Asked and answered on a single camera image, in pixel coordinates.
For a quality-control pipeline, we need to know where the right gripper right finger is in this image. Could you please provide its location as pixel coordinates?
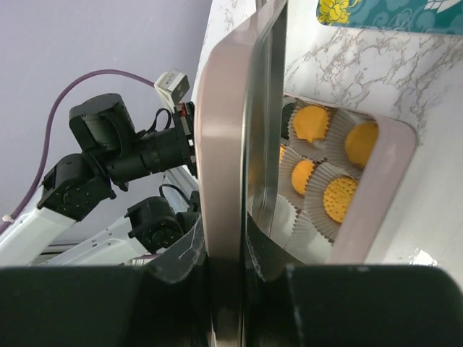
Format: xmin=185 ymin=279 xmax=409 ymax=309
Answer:
xmin=245 ymin=216 xmax=303 ymax=281

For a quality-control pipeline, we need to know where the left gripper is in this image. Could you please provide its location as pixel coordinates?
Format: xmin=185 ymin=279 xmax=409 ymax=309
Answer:
xmin=172 ymin=101 xmax=197 ymax=178

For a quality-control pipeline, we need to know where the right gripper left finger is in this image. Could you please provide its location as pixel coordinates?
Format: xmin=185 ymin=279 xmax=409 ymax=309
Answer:
xmin=146 ymin=215 xmax=206 ymax=284

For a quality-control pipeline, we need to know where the square metal tin lid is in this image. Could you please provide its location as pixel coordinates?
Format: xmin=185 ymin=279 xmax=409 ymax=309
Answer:
xmin=195 ymin=1 xmax=287 ymax=346

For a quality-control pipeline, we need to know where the plain round orange cookie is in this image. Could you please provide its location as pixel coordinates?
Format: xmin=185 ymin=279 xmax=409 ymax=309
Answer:
xmin=291 ymin=159 xmax=315 ymax=195

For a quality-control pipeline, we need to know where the large orange cookie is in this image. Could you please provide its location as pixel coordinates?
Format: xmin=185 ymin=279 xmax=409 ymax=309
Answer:
xmin=279 ymin=145 xmax=286 ymax=162

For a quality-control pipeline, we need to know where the square cookie tin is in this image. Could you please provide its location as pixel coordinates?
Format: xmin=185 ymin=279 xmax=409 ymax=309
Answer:
xmin=271 ymin=96 xmax=417 ymax=264

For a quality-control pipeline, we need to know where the orange cookie small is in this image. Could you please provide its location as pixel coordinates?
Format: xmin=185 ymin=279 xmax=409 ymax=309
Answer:
xmin=292 ymin=105 xmax=328 ymax=143

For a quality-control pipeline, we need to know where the round dotted orange cookie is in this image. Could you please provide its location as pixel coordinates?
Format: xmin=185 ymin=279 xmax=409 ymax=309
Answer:
xmin=323 ymin=176 xmax=358 ymax=223

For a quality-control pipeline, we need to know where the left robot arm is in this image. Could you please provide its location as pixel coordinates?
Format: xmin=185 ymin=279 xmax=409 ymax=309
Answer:
xmin=1 ymin=93 xmax=197 ymax=266

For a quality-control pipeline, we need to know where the teal floral tray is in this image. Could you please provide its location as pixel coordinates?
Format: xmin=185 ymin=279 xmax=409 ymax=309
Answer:
xmin=316 ymin=0 xmax=462 ymax=35

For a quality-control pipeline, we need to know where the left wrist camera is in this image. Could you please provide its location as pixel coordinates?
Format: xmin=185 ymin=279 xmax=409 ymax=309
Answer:
xmin=153 ymin=69 xmax=190 ymax=111

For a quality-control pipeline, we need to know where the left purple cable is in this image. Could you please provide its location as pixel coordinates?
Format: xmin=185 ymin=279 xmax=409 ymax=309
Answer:
xmin=0 ymin=69 xmax=156 ymax=232

